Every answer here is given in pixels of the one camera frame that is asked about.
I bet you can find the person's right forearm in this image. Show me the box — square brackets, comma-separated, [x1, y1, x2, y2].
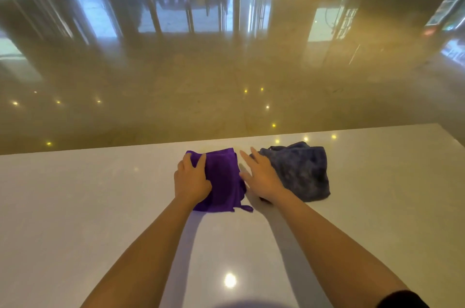
[272, 189, 409, 308]

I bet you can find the person's left forearm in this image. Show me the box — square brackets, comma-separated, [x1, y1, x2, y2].
[80, 197, 194, 308]

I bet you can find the grey microfiber cloth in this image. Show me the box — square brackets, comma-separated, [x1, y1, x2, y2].
[249, 141, 331, 203]

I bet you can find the purple microfiber cloth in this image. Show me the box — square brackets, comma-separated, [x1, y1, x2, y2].
[185, 148, 254, 213]

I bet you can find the black right sleeve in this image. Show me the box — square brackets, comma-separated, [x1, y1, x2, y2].
[377, 290, 431, 308]

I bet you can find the person's left hand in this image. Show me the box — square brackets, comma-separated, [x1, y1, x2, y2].
[173, 153, 213, 207]

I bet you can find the person's right hand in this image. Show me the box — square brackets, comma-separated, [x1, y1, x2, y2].
[239, 147, 291, 205]

